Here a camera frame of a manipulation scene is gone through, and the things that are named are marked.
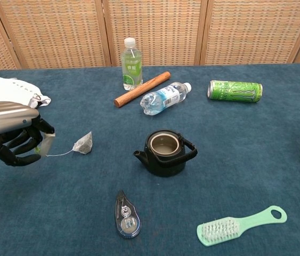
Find brown wooden stick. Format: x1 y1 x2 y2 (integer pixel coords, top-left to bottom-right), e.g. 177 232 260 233
113 71 172 108

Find correction tape dispenser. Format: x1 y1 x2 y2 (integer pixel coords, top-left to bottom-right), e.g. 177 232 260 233
115 190 142 239

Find blue label water bottle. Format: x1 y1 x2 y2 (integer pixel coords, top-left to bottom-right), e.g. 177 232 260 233
139 82 192 116

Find tea bag with green tag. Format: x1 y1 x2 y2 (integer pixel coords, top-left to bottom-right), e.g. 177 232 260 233
34 131 93 158

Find mint green brush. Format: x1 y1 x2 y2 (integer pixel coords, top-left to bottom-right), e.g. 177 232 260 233
196 205 288 247

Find blue carpet table cover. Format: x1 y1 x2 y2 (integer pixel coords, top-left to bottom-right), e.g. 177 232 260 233
0 62 300 256

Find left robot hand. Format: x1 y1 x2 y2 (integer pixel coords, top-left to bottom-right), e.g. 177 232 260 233
0 101 56 167

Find white cloth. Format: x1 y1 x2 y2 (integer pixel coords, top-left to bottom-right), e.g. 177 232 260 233
0 76 52 109

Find woven rattan folding screen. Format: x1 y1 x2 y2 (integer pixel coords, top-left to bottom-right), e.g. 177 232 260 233
0 0 300 71

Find green label drink bottle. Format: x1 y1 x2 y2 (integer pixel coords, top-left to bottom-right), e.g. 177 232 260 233
120 37 143 91

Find black teapot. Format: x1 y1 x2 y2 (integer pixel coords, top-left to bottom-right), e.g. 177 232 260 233
133 130 198 178

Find green energy drink can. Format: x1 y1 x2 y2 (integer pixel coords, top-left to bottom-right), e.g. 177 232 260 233
207 80 263 103

